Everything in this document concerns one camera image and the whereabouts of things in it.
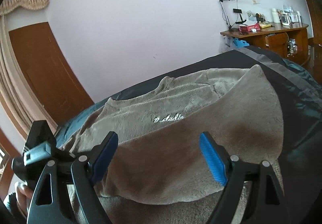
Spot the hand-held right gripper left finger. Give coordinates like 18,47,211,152
26,131,119,224

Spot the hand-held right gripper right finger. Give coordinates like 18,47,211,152
199,132,292,224

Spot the beige fluffy towel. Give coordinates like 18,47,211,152
60,64,283,224

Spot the person's left hand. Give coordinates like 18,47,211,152
14,181,34,218

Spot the beige curtain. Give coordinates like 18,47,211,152
0,14,58,136

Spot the brown wooden door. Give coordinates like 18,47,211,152
8,22,95,124

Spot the dark bed blanket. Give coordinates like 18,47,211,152
54,45,322,224

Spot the blue plastic bag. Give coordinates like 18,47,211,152
231,37,249,47

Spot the beige curtain valance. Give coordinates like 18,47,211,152
0,0,50,16

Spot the red box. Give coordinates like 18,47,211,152
238,24,261,33

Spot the wooden desk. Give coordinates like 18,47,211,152
220,23,311,66

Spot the white electric kettle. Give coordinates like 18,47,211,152
280,12,292,26

